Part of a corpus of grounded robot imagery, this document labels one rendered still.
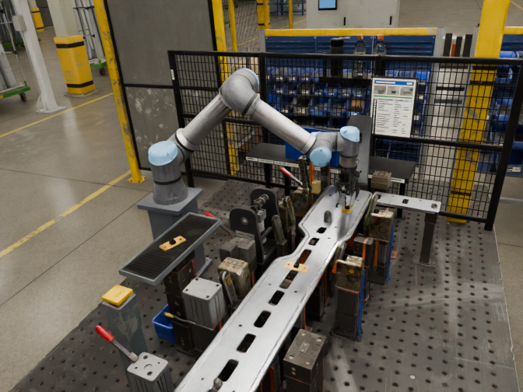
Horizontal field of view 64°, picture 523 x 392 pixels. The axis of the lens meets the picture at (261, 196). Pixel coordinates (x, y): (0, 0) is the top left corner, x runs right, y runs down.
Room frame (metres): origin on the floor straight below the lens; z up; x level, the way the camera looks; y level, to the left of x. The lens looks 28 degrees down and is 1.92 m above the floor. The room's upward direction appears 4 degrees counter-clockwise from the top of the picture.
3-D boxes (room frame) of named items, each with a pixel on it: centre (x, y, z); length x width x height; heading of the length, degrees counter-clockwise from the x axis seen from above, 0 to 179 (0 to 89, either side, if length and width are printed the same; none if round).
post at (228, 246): (1.21, 0.13, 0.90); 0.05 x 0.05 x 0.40; 62
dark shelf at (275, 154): (2.08, -0.36, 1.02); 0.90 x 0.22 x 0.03; 62
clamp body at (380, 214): (1.46, -0.48, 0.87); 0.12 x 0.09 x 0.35; 62
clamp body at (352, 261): (1.16, -0.29, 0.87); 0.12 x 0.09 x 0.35; 62
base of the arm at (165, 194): (1.61, 0.39, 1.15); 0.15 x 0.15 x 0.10
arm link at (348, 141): (1.56, -0.36, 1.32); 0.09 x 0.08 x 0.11; 76
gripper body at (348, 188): (1.55, -0.36, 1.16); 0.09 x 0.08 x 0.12; 152
